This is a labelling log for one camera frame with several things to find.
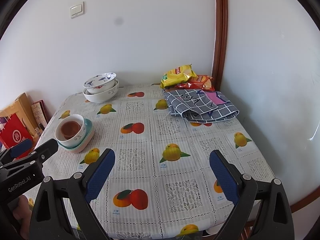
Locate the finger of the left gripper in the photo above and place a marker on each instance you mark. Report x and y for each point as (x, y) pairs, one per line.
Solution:
(45, 151)
(16, 151)

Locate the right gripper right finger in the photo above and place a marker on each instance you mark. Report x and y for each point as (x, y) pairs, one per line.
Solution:
(274, 217)

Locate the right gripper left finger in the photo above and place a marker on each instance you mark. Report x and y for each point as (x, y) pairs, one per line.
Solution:
(49, 218)

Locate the brown clay saucer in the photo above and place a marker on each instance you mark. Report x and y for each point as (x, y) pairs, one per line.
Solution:
(70, 129)

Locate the pink plastic dish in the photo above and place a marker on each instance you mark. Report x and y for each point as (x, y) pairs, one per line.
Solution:
(82, 145)

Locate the person's left hand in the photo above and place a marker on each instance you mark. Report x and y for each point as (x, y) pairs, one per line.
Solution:
(23, 214)

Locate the red paper bag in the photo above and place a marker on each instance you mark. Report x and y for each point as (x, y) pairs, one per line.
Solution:
(14, 132)

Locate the patterned framed box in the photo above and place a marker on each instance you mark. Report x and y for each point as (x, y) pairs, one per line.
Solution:
(39, 112)

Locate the brown cardboard box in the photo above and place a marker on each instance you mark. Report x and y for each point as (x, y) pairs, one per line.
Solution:
(21, 106)

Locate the large white ceramic bowl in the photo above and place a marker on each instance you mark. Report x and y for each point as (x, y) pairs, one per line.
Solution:
(103, 96)

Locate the blue patterned porcelain bowl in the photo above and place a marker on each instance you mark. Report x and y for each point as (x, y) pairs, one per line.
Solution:
(100, 83)

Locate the fruit print tablecloth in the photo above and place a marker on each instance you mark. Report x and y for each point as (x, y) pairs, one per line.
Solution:
(161, 181)

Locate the grey checked folded cloth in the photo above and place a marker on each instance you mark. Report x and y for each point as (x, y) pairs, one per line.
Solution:
(199, 106)

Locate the yellow chips bag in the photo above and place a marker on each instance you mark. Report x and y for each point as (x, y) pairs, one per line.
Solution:
(177, 75)

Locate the red chips bag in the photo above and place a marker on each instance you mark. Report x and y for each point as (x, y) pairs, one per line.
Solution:
(202, 82)

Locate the white wall light switch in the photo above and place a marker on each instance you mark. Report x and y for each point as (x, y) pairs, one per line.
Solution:
(77, 10)

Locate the brown wooden door frame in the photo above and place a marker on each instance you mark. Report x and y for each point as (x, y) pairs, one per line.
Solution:
(221, 34)

